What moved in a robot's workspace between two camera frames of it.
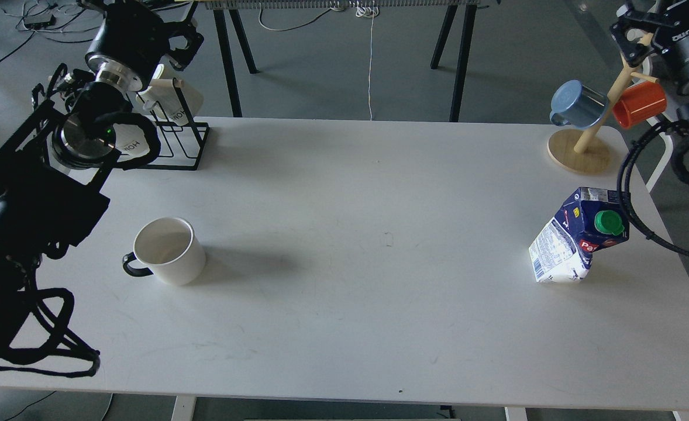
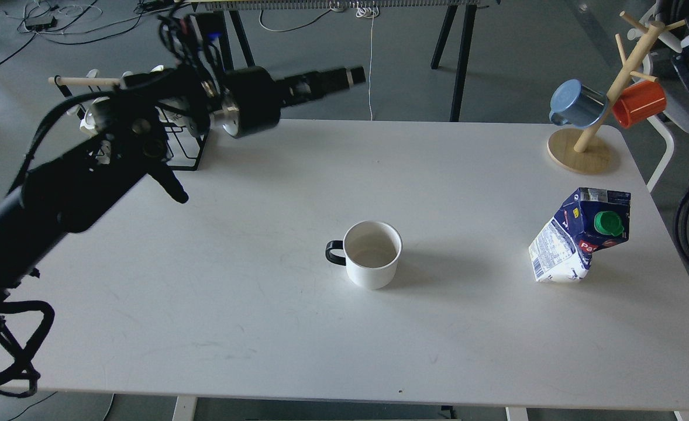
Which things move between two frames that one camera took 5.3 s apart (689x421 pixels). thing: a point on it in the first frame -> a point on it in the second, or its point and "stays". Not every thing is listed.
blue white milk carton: x=589 y=218 stays
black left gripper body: x=131 y=37 -> x=298 y=88
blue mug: x=575 y=103 stays
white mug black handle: x=169 y=245 -> x=372 y=250
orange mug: x=638 y=102 stays
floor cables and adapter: x=63 y=20 stays
